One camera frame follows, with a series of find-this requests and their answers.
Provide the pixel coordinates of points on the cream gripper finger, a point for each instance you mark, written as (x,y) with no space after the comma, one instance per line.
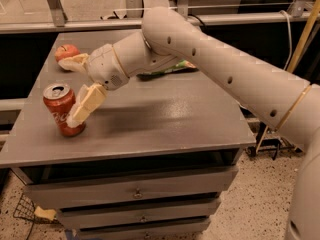
(75,63)
(88,99)

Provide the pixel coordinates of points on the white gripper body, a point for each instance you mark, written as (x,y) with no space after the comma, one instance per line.
(104,66)

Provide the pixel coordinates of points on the red Coca-Cola can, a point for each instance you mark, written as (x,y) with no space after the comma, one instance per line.
(59,99)

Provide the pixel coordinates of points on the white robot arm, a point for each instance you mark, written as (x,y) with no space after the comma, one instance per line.
(283,101)

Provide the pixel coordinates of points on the red apple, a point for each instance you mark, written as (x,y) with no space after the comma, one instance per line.
(65,51)

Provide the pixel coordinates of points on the grey metal railing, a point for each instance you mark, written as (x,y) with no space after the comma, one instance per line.
(28,16)

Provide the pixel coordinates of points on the green snack bag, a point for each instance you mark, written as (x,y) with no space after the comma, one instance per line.
(182,66)

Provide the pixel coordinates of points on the grey drawer cabinet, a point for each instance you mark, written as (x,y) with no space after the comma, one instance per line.
(177,122)

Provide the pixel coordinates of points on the top grey drawer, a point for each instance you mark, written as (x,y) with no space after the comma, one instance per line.
(131,188)

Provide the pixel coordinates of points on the grey drawer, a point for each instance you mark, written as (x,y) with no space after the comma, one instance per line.
(131,188)
(139,213)
(147,230)

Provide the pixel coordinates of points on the middle grey drawer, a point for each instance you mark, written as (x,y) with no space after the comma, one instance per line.
(139,213)

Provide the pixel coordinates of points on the yellow sponge piece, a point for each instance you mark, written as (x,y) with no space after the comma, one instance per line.
(48,214)

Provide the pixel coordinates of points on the bottom grey drawer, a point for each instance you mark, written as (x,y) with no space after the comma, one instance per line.
(147,230)

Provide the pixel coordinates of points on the black wire basket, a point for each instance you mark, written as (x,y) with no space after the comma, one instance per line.
(25,210)

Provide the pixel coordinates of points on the yellow metal cart frame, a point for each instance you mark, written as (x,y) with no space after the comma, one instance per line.
(293,62)

